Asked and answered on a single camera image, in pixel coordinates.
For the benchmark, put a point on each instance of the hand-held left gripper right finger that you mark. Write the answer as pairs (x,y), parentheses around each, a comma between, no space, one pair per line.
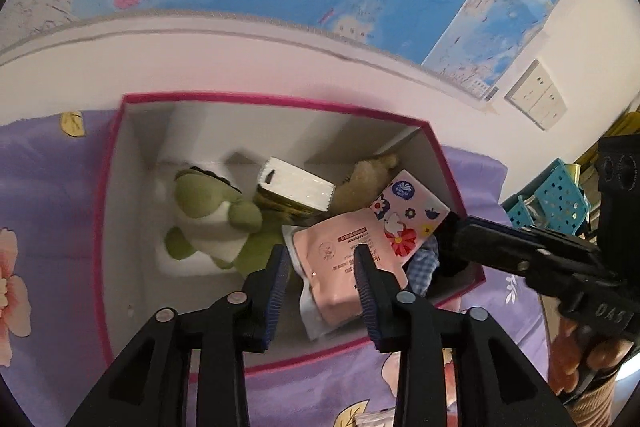
(367,302)

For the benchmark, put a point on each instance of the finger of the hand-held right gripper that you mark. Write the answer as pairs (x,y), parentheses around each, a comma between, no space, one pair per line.
(495,254)
(520,237)

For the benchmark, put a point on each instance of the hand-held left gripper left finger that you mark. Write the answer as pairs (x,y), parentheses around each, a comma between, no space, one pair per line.
(277,292)

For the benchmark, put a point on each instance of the pink packet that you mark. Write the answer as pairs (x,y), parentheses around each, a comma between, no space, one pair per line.
(330,247)

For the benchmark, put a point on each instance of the pink-rimmed white storage box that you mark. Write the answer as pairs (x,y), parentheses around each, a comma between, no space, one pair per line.
(125,257)

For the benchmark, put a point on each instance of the person's right forearm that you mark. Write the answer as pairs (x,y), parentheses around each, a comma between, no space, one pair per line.
(595,402)

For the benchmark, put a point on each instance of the person's right hand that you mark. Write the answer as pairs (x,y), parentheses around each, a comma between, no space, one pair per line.
(562,357)

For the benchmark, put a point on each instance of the small blue perforated basket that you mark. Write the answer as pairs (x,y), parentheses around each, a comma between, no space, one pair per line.
(519,211)

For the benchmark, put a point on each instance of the large blue perforated basket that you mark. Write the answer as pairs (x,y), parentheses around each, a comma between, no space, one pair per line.
(562,199)

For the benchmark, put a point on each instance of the blue checkered cloth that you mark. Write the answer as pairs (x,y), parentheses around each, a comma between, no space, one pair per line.
(422,269)

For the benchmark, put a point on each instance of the floral tissue pack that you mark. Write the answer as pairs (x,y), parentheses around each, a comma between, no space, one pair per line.
(405,212)

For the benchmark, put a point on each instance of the white and yellow packet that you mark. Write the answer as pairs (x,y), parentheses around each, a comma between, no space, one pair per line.
(295,184)

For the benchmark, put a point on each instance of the beige plush toy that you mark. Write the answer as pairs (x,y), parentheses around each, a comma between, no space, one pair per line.
(360,187)

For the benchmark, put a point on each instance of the green plush toy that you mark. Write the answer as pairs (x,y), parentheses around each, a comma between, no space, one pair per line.
(200,202)

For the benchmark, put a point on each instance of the purple floral bedsheet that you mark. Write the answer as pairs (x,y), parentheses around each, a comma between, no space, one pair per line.
(50,187)

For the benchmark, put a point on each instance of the white wall socket plate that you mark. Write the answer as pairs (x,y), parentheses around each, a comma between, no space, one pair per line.
(527,87)
(550,107)

